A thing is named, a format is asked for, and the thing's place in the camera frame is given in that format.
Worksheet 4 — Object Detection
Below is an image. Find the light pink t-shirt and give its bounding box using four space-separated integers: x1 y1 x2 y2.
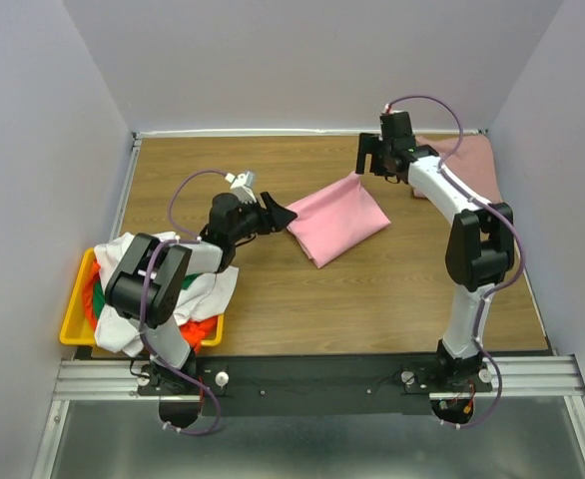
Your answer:
287 173 390 268

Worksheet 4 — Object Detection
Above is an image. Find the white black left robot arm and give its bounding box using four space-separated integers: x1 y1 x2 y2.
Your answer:
105 192 297 385

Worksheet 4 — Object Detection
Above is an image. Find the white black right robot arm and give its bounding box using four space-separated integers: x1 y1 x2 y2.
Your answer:
355 111 515 387

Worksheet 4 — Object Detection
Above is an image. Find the folded dusty pink t-shirt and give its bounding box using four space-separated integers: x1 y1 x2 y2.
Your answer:
409 135 501 206

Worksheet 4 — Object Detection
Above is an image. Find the white t-shirt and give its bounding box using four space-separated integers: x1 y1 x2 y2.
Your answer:
93 233 239 357

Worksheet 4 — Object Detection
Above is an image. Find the orange t-shirt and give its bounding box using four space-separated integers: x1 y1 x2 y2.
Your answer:
81 259 220 351

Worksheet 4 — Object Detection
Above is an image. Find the green t-shirt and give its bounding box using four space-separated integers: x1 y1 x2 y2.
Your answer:
86 274 199 320

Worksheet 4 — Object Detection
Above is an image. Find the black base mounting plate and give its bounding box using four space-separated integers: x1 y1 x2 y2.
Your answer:
137 353 503 427

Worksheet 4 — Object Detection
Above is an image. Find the yellow plastic bin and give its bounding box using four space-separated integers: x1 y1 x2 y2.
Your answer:
59 248 224 347

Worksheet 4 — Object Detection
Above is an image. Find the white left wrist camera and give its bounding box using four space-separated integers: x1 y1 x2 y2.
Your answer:
225 171 257 205

